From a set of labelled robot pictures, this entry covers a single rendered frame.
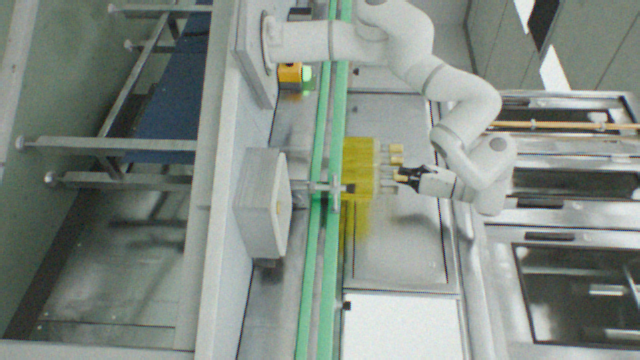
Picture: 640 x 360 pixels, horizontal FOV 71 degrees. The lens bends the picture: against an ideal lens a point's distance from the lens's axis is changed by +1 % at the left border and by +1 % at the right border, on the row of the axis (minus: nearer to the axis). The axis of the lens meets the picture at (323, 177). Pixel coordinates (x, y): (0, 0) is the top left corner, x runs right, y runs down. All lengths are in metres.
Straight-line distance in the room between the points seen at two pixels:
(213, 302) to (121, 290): 0.63
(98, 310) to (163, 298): 0.19
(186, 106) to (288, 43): 0.54
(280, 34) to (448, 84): 0.40
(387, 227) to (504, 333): 0.45
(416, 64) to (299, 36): 0.28
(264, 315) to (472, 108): 0.68
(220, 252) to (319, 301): 0.34
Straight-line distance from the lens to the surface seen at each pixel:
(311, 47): 1.10
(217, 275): 0.93
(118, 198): 1.74
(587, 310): 1.55
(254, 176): 1.00
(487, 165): 1.07
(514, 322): 1.45
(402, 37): 1.00
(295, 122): 1.37
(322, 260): 1.21
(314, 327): 1.13
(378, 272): 1.38
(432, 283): 1.38
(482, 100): 1.03
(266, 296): 1.15
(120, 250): 1.60
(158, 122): 1.50
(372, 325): 1.31
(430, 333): 1.32
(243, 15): 0.98
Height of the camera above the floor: 1.01
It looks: 4 degrees down
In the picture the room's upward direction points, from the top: 92 degrees clockwise
